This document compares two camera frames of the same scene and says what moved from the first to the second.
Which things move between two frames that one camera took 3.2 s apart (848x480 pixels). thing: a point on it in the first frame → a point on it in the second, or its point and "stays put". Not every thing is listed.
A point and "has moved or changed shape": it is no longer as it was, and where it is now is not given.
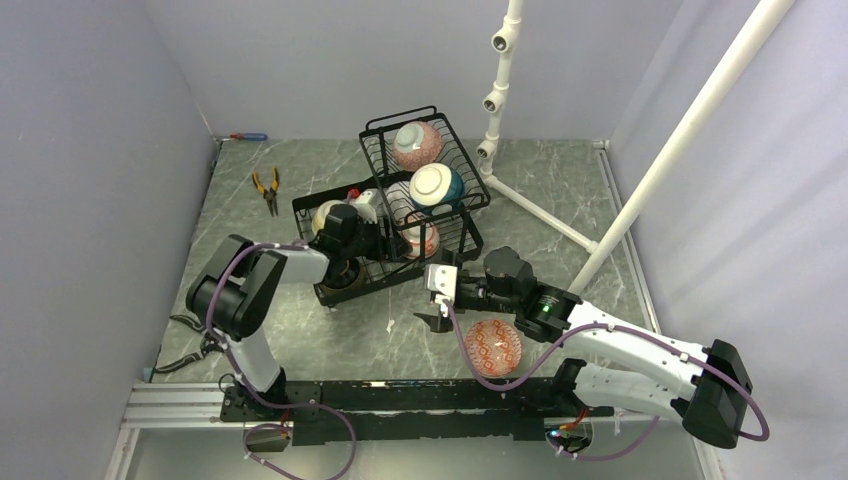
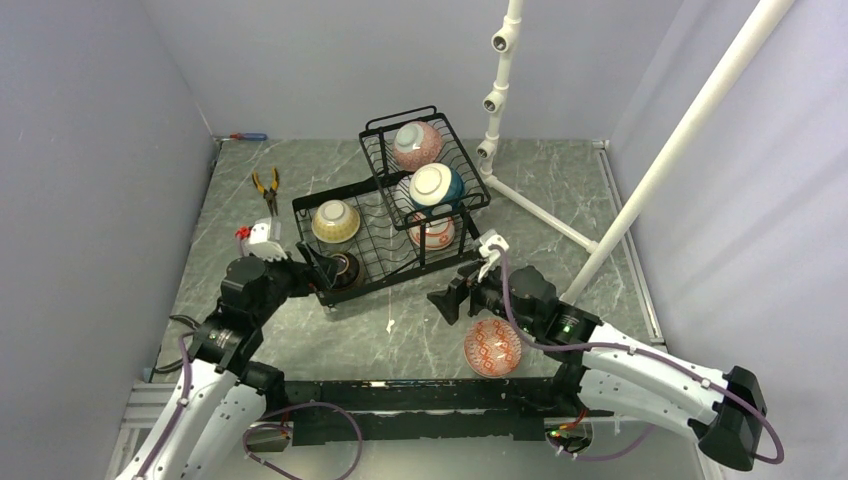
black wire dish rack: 407,211 stays put
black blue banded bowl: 342,273 stays put
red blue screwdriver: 250,136 stays put
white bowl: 399,202 has moved or changed shape
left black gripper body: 367,241 → 287,280
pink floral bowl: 416,145 stays put
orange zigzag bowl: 411,241 has moved or changed shape
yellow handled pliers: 271,195 stays put
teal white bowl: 435,185 stays put
